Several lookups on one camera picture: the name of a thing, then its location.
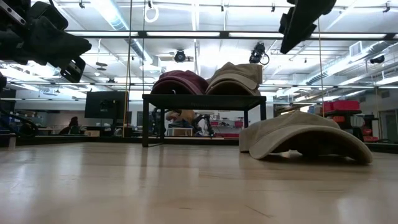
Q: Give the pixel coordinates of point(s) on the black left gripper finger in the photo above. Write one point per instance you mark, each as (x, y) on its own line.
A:
(74, 70)
(59, 46)

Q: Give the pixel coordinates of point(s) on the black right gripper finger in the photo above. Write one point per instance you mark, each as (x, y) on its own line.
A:
(298, 31)
(286, 20)

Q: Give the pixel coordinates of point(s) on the beige baseball cap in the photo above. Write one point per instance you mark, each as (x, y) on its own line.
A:
(236, 77)
(295, 130)

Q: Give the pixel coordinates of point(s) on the maroon baseball cap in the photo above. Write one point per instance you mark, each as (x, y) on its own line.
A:
(180, 82)

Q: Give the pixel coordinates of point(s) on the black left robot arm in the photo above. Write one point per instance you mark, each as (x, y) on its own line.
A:
(2, 82)

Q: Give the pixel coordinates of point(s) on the large black monitor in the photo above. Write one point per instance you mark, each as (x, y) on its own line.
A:
(105, 104)

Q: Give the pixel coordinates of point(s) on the person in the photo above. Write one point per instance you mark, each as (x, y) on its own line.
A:
(73, 124)
(183, 115)

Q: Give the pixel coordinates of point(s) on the black rack with red bins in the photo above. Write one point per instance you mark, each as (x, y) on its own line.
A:
(345, 105)

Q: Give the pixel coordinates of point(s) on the black perforated metal shelf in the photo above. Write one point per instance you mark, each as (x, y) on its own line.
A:
(202, 102)

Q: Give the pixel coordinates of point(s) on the small white table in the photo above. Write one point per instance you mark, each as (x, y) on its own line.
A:
(180, 130)

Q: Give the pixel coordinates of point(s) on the white rack with red bins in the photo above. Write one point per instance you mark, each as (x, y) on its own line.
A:
(228, 135)

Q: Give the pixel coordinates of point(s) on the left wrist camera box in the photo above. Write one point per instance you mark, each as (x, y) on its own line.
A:
(46, 14)

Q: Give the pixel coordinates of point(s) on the silver ventilation duct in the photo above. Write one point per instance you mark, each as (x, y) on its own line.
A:
(115, 18)

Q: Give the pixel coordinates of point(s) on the black rig frame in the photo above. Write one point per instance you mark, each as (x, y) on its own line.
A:
(142, 34)

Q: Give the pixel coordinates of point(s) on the short white post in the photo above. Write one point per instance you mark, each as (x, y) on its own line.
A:
(12, 141)

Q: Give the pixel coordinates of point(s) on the round black rig camera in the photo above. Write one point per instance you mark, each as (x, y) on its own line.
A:
(180, 56)

